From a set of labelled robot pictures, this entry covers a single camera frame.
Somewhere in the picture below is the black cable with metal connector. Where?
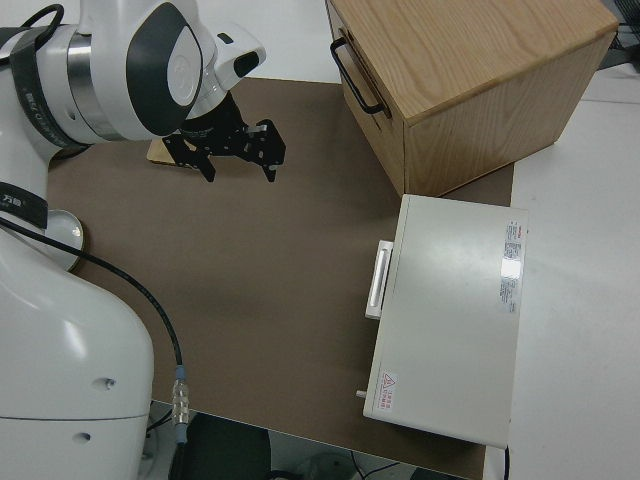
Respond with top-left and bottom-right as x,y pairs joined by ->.
0,212 -> 194,480

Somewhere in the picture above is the wooden drawer cabinet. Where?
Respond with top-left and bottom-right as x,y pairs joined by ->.
324,0 -> 619,197

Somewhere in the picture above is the black equipment box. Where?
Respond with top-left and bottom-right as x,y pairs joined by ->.
168,427 -> 274,480

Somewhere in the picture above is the white oven door handle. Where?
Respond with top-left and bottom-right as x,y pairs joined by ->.
364,240 -> 396,320

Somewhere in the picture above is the red warning sticker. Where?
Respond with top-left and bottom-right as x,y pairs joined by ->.
378,371 -> 400,412

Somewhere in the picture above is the brown table mat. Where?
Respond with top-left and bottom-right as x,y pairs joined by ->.
47,77 -> 516,480

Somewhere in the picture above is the white text label sticker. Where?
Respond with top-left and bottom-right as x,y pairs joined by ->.
497,219 -> 527,315

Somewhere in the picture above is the thin black cable loop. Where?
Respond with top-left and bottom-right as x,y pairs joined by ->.
0,4 -> 60,62

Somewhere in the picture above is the white toaster oven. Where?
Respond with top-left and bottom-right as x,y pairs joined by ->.
355,193 -> 530,449

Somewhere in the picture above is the wooden mug tree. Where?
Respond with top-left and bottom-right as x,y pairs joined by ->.
145,138 -> 177,165

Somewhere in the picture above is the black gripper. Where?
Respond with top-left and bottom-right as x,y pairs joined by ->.
166,96 -> 289,184

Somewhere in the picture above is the black metal drawer handle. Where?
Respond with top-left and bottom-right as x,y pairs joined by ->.
329,38 -> 387,116

